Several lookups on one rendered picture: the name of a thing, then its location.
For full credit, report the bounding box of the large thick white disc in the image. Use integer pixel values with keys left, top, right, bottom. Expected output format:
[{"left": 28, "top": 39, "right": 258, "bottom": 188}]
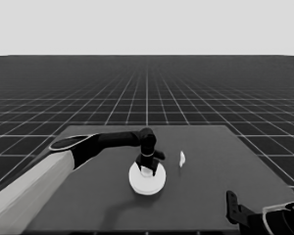
[{"left": 128, "top": 160, "right": 168, "bottom": 197}]

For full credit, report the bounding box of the small white T-shaped piece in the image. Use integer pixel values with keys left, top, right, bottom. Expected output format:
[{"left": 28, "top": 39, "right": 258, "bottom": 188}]
[{"left": 178, "top": 150, "right": 187, "bottom": 168}]

